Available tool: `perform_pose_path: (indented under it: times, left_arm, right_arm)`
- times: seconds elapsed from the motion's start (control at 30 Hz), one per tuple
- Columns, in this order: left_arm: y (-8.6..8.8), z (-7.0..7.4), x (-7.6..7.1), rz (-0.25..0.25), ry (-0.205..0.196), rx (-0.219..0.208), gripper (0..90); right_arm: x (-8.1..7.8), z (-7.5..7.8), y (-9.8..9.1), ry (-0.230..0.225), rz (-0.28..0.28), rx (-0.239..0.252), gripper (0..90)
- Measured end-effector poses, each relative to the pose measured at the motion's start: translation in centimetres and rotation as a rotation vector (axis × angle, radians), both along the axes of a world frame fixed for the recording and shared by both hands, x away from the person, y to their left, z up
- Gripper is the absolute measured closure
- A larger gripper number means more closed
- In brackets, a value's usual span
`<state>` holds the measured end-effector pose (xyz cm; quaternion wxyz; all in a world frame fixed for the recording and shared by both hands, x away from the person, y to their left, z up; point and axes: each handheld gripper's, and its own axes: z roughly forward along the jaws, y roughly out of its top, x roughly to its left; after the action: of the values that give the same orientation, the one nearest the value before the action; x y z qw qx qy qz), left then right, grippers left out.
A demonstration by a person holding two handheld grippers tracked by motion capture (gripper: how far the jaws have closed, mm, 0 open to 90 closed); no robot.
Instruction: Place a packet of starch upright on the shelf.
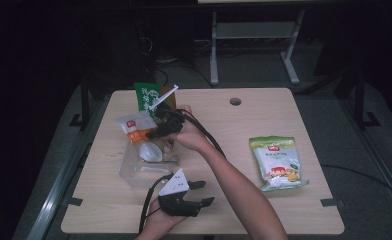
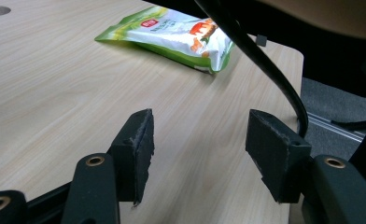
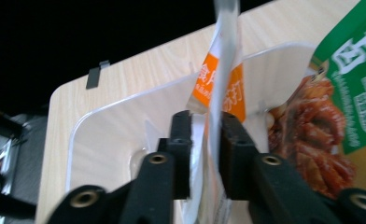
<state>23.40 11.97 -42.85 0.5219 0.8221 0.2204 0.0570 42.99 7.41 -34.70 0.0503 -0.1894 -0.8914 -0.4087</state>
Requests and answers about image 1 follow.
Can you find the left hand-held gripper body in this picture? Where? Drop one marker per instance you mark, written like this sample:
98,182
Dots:
174,186

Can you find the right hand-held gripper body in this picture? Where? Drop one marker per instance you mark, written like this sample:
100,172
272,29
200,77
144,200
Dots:
170,121

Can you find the white and orange food packet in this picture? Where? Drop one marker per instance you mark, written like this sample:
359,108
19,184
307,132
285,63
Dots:
135,128

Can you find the green and red seasoning packet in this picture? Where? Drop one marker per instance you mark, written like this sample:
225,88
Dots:
147,96

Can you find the clear plastic container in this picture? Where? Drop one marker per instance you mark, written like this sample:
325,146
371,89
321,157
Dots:
134,170

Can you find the person's right hand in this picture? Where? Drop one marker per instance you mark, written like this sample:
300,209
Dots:
192,133

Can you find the person's left hand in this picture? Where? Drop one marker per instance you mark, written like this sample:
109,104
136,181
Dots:
160,221

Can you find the black metal stand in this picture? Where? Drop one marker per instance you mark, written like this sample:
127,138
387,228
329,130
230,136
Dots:
84,100
360,100

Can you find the green and white food packet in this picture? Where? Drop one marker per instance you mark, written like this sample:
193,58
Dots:
279,161

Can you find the black tape piece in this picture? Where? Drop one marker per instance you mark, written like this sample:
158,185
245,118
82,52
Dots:
330,202
74,201

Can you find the grey metal rail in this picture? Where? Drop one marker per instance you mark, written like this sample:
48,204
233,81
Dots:
377,156
64,173

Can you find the white metal stand frame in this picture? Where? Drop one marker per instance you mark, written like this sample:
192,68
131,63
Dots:
254,30

